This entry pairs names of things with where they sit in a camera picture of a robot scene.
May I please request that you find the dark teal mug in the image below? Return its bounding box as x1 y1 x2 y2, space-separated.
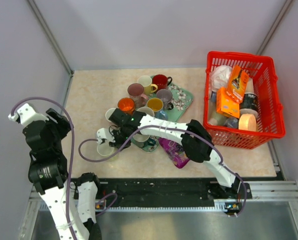
132 134 156 148

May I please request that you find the pink cream mug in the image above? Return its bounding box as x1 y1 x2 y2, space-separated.
105 107 116 123

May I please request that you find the orange mug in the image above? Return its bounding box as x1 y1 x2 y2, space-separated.
117 97 135 115

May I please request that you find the light green mug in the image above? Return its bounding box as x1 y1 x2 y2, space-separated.
97 142 119 162

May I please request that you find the cream green mug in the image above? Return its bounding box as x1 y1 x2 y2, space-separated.
137 106 155 117

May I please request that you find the pink floral mug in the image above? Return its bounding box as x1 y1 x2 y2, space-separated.
127 83 149 109

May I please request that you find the blue teal mug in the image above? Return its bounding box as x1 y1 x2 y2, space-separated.
146 97 168 121

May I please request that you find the yellow mug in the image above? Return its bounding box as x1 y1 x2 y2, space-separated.
137 75 158 96

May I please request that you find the mauve grey mug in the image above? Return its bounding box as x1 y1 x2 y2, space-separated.
156 89 174 110

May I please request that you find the red mug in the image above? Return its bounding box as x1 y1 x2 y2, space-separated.
152 74 173 91

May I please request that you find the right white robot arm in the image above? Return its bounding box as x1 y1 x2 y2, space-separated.
109 108 247 198

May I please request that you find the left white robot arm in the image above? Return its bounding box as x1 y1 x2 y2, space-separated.
22 106 102 240

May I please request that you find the purple snack bag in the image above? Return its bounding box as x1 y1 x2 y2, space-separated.
158 138 190 169

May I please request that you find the green floral tray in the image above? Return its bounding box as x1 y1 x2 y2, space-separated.
136 74 194 154

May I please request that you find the small orange box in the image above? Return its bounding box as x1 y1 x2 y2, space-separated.
216 87 240 119

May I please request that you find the white plastic bag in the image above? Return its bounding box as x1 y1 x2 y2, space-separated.
210 65 233 92

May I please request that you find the tape roll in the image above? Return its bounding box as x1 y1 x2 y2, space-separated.
238 113 257 132

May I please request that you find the tall orange box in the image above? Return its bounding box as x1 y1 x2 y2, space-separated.
226 65 249 104

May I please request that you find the black label cup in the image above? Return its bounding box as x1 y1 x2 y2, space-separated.
240 92 259 118

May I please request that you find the red plastic basket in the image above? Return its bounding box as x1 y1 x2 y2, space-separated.
203 51 286 150

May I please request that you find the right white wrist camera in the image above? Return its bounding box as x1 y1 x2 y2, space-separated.
96 128 115 145

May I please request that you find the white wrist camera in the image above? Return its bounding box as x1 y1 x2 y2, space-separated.
8 103 48 127
96 128 115 145

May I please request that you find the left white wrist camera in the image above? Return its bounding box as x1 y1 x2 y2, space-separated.
8 103 48 127

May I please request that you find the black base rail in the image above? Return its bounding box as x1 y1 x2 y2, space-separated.
68 176 254 208

